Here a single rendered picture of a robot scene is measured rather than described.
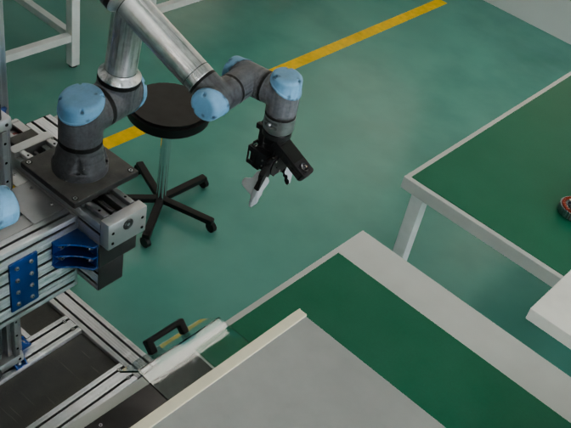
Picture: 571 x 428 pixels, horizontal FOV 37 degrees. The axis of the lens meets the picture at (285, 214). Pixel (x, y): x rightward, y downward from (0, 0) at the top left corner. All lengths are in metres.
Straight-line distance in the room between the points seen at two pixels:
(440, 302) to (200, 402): 1.26
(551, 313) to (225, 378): 0.83
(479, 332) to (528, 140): 1.12
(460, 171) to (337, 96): 1.78
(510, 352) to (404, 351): 0.32
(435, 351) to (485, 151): 1.08
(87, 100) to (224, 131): 2.19
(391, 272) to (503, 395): 0.51
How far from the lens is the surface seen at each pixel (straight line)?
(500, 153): 3.31
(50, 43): 4.56
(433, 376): 2.39
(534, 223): 3.03
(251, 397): 1.49
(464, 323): 2.56
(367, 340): 2.41
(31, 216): 2.34
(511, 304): 3.84
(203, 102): 1.88
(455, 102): 5.05
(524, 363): 2.54
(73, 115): 2.19
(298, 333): 1.60
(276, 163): 2.05
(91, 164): 2.28
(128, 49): 2.21
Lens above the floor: 2.50
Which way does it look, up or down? 40 degrees down
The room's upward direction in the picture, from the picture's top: 12 degrees clockwise
